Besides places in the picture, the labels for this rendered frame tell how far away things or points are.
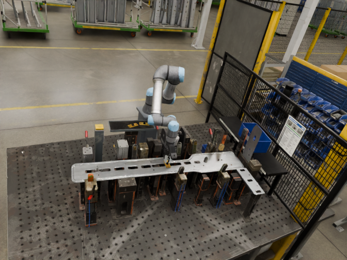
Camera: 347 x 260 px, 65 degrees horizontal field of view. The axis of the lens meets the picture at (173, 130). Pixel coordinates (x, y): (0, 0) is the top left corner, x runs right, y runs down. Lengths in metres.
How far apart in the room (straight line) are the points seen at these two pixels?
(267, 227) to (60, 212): 1.60
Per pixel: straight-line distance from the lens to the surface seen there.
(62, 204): 2.26
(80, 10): 8.66
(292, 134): 2.45
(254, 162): 2.38
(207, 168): 2.23
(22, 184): 2.45
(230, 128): 2.80
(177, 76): 2.13
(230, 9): 4.80
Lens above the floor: 2.39
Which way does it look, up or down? 33 degrees down
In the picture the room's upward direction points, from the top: 12 degrees clockwise
